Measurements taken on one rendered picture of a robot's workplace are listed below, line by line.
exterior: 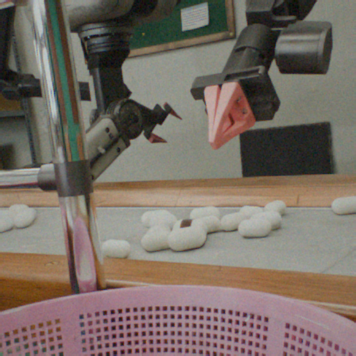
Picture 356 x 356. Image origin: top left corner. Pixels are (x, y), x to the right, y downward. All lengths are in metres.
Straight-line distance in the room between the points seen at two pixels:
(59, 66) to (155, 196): 0.48
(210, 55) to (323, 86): 0.59
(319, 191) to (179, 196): 0.21
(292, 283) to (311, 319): 0.06
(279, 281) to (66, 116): 0.17
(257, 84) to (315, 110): 1.96
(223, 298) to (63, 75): 0.16
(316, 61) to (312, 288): 0.45
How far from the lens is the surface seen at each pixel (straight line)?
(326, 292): 0.33
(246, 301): 0.31
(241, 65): 0.72
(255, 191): 0.73
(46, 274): 0.43
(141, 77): 3.03
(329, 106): 2.64
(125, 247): 0.53
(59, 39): 0.35
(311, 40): 0.74
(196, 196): 0.77
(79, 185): 0.35
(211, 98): 0.68
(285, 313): 0.30
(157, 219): 0.63
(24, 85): 1.95
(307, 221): 0.62
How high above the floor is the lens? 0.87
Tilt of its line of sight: 7 degrees down
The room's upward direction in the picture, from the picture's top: 7 degrees counter-clockwise
